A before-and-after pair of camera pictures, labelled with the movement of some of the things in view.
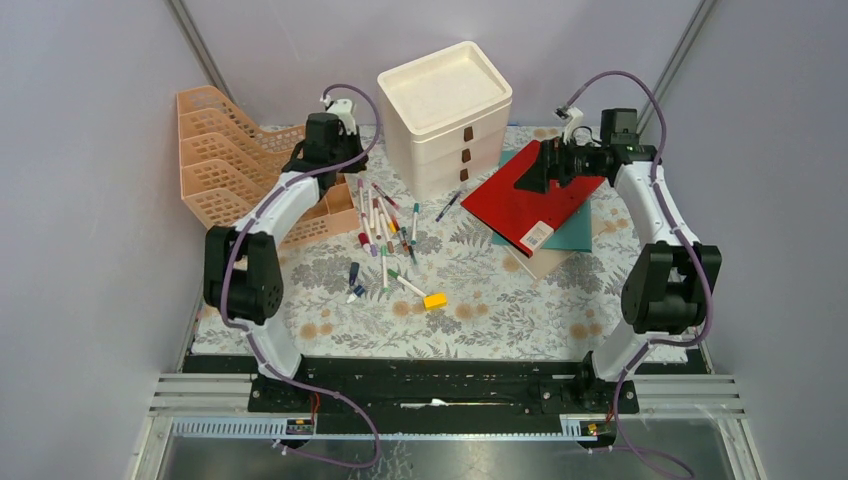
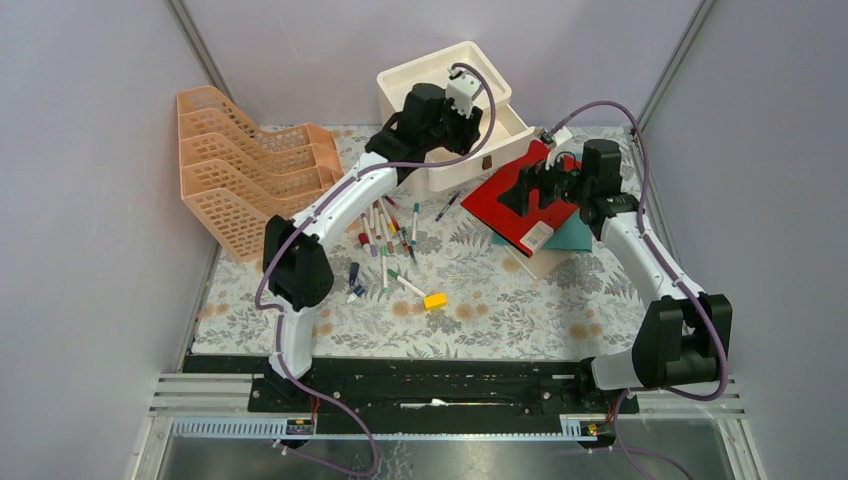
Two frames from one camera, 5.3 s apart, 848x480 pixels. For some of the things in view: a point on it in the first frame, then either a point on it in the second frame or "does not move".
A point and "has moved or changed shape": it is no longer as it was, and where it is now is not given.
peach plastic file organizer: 226,158 does not move
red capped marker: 389,199 does not move
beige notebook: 546,259 does not move
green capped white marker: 395,275 does not move
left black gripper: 354,140 to 468,127
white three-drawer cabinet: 446,118 has moved or changed shape
